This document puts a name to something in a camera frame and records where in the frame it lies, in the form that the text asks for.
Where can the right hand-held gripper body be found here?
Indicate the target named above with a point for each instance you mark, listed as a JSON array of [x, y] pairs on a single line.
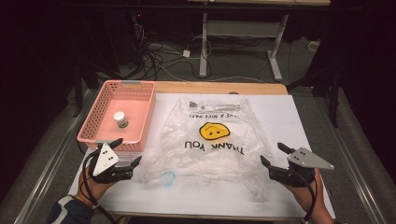
[[306, 160]]

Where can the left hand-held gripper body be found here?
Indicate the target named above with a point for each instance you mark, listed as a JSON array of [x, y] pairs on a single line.
[[105, 160]]

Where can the small white-capped bottle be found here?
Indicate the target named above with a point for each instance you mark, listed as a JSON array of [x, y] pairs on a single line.
[[120, 119]]

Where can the pink plastic basket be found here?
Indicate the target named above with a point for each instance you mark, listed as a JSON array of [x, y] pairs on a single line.
[[137, 109]]

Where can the clear smiley plastic bag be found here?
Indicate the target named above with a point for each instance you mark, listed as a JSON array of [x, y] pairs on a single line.
[[186, 161]]

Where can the person's left hand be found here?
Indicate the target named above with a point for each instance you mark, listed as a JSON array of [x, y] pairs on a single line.
[[93, 189]]

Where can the person's right hand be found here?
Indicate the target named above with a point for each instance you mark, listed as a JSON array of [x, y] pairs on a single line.
[[303, 194]]

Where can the white board mat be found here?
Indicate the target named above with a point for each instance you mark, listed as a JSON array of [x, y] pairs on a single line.
[[280, 109]]

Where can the black stand leg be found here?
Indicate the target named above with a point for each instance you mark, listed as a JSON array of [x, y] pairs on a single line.
[[77, 90]]

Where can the white power adapter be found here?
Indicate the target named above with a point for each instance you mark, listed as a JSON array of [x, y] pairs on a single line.
[[186, 53]]

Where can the metal floor rail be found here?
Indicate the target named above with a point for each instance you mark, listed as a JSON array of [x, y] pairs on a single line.
[[351, 161], [46, 174]]

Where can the white metal desk frame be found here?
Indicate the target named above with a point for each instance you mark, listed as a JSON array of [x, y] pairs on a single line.
[[204, 46]]

